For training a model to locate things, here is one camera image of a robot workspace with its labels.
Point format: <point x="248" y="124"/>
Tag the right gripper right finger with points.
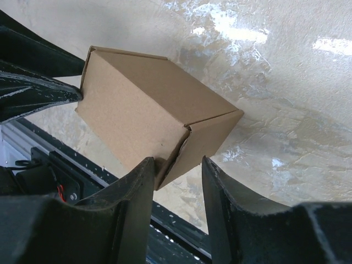
<point x="246" y="227"/>

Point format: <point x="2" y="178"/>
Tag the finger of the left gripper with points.
<point x="24" y="92"/>
<point x="24" y="48"/>

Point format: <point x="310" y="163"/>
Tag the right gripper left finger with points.
<point x="110" y="226"/>

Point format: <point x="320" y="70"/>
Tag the brown cardboard box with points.
<point x="142" y="105"/>

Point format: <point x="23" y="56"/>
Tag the aluminium frame rail front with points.
<point x="17" y="140"/>

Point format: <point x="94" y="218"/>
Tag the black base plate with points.
<point x="170" y="240"/>

